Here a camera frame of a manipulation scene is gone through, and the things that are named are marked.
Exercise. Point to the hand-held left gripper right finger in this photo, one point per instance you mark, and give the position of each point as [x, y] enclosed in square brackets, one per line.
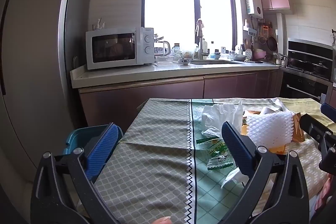
[239, 150]

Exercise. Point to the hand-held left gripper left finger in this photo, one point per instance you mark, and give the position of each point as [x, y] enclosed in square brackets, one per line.
[102, 150]

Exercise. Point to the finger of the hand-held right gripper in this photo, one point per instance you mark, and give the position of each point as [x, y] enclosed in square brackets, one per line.
[312, 129]
[328, 109]

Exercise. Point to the clear green printed wrapper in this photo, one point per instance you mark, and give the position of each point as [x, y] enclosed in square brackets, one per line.
[218, 151]

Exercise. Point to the teal plastic bin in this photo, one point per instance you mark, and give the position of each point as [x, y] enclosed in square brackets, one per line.
[78, 138]

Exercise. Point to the small white tissue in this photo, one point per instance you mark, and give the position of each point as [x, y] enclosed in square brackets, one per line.
[231, 178]

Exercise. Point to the gold snack wrapper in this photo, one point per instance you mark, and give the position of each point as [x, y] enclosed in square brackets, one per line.
[275, 148]

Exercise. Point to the white foam fruit net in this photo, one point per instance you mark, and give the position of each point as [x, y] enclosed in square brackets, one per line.
[270, 127]

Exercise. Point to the large white tissue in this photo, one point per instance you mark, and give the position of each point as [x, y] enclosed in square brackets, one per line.
[220, 113]

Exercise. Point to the person's right hand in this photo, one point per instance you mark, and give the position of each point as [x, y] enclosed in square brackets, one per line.
[325, 190]

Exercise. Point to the person's left hand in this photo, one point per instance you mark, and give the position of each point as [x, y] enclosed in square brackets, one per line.
[163, 220]

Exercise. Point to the puffy gold snack bag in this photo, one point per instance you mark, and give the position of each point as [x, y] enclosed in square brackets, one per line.
[298, 129]

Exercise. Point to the patterned green beige tablecloth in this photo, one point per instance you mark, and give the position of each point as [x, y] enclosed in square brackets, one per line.
[157, 161]

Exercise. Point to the brown base cabinets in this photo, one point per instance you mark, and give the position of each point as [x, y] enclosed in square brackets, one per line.
[157, 98]

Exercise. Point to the light stone kitchen countertop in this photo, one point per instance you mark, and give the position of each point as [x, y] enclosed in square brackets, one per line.
[118, 75]

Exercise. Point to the black frying pan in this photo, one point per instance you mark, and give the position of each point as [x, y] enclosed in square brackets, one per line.
[272, 43]

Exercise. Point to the pink cooking pot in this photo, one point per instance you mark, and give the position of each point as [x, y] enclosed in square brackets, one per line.
[259, 55]

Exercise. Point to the kitchen sink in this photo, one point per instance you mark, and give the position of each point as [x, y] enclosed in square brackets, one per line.
[215, 62]

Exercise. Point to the metal basin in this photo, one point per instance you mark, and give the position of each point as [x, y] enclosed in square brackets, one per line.
[238, 57]

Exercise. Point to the white microwave oven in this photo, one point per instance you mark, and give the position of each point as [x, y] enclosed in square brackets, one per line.
[115, 50]

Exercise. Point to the small patterned bowl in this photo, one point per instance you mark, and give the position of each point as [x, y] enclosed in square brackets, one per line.
[184, 61]

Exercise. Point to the steel kitchen faucet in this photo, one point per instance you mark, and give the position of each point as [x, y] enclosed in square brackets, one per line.
[201, 50]

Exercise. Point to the clear glass food container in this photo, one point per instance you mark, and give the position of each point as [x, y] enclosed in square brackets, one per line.
[164, 60]

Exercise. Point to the grey refrigerator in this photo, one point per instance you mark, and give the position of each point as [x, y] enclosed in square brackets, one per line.
[34, 56]

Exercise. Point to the glass electric kettle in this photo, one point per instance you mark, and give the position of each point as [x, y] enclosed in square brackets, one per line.
[165, 47]

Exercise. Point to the dark framed window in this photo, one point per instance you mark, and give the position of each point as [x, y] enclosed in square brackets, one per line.
[170, 3]

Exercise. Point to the white wall water heater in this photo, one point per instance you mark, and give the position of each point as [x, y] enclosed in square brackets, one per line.
[253, 1]

